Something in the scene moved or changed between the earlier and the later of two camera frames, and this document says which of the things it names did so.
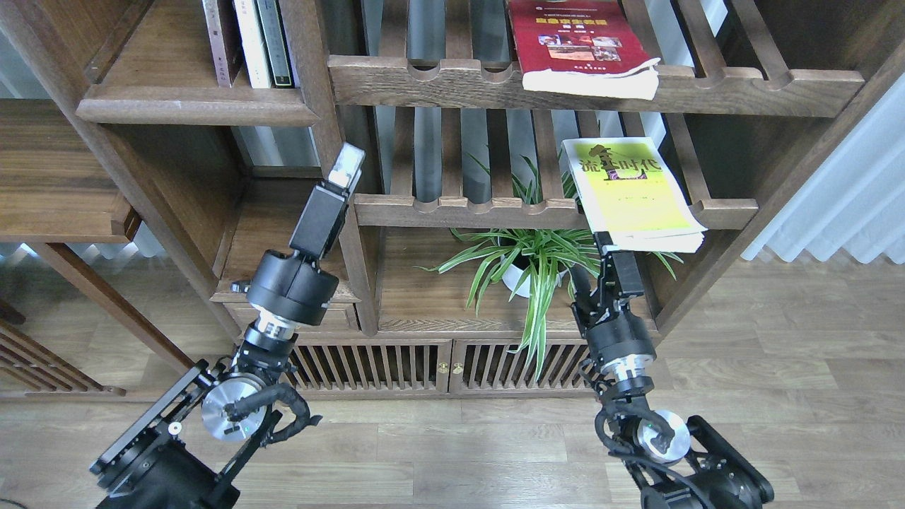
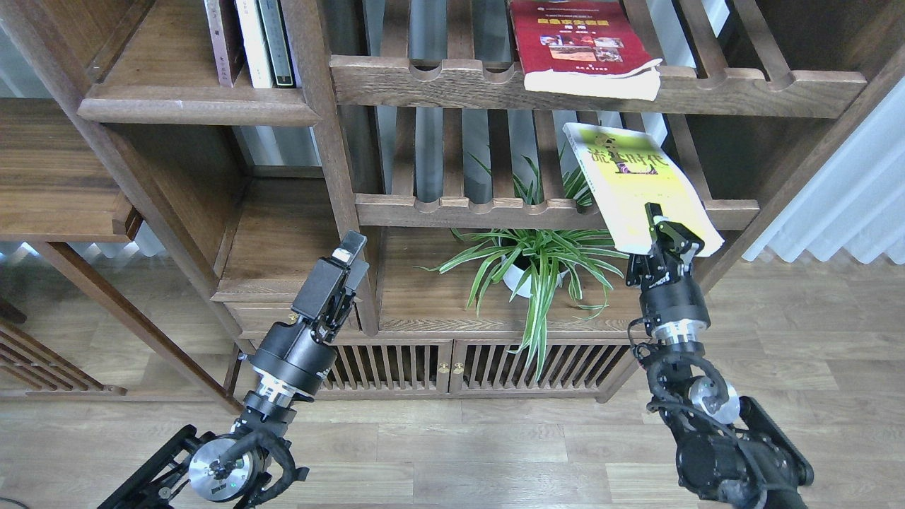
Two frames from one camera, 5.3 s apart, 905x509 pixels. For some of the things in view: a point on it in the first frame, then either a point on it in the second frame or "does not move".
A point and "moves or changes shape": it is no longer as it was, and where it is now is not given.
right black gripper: (619, 336) to (672, 302)
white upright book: (252, 43) does not move
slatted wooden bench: (27, 358) does not move
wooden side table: (56, 187) does not move
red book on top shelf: (582, 47) does not move
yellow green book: (628, 191) moves or changes shape
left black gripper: (289, 286) to (299, 355)
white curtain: (855, 200) does not move
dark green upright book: (274, 43) does not move
